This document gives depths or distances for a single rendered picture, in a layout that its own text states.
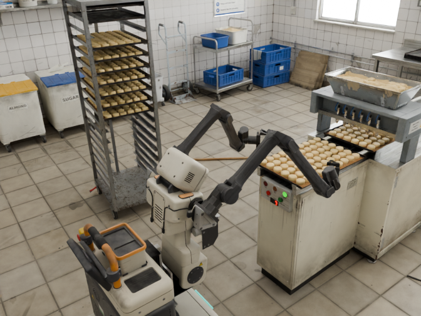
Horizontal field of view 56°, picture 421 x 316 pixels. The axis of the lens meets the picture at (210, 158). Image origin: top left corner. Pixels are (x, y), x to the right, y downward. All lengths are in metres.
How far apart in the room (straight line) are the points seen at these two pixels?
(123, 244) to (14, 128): 3.55
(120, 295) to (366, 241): 1.94
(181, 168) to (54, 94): 3.60
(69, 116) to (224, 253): 3.00
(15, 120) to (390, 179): 4.09
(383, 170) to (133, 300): 1.81
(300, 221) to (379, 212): 0.70
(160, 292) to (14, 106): 3.73
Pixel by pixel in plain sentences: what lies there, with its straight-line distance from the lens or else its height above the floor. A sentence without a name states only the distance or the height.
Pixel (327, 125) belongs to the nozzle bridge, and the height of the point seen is 0.88.
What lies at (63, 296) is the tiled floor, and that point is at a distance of 3.11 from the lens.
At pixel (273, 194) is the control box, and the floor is 0.77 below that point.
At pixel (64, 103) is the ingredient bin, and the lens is 5.33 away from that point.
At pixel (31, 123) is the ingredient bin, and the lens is 5.30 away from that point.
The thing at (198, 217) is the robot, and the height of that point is 1.05.
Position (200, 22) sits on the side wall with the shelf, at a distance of 6.79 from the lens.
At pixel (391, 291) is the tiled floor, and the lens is 3.14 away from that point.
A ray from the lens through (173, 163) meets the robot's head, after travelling 1.88.
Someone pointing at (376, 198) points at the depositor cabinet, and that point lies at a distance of 2.97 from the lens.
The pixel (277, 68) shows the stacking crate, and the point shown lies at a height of 0.29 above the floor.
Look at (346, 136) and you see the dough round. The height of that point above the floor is 0.92.
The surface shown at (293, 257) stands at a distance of 2.66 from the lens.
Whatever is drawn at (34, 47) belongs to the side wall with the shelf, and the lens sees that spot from 5.78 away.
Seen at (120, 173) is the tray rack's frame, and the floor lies 0.15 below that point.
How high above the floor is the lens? 2.11
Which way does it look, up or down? 28 degrees down
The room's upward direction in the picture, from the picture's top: 2 degrees counter-clockwise
